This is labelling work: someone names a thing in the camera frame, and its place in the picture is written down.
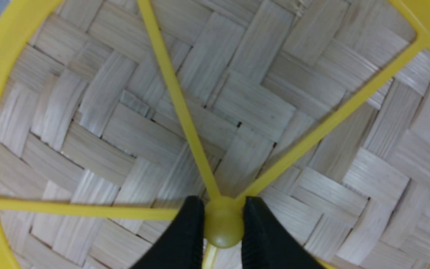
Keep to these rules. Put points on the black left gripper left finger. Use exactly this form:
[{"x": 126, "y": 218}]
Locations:
[{"x": 181, "y": 245}]

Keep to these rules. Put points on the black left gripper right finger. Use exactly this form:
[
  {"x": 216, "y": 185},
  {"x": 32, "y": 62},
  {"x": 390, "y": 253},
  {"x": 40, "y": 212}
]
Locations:
[{"x": 267, "y": 244}]

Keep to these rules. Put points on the woven bamboo steamer lid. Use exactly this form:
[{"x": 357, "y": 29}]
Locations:
[{"x": 112, "y": 112}]

